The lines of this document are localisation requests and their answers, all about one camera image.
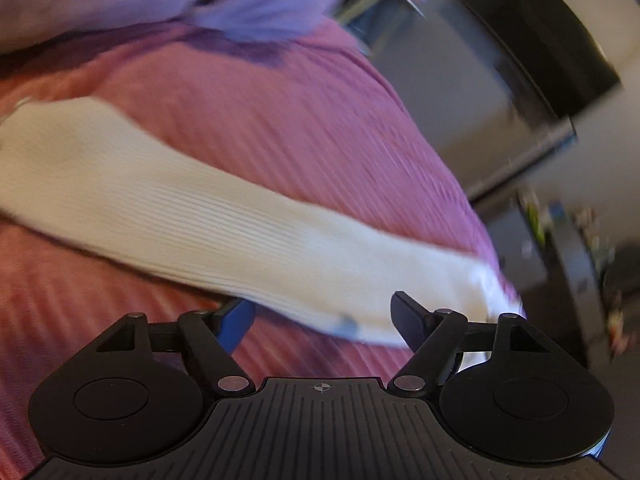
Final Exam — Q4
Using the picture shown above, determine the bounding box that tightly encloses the pink ribbed blanket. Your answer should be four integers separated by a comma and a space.
0, 15, 526, 471

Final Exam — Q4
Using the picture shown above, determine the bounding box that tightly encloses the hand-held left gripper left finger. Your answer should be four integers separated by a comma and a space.
95, 299, 257, 397

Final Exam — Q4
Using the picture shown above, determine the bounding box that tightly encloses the dark cabinet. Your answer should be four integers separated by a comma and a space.
520, 195, 640, 366

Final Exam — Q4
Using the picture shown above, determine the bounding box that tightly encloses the white ribbed knit garment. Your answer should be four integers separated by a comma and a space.
0, 97, 526, 361

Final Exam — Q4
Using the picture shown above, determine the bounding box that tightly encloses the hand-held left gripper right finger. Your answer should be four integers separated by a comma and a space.
387, 290, 551, 399

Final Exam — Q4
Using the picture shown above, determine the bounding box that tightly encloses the black flat screen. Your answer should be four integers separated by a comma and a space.
460, 0, 626, 122

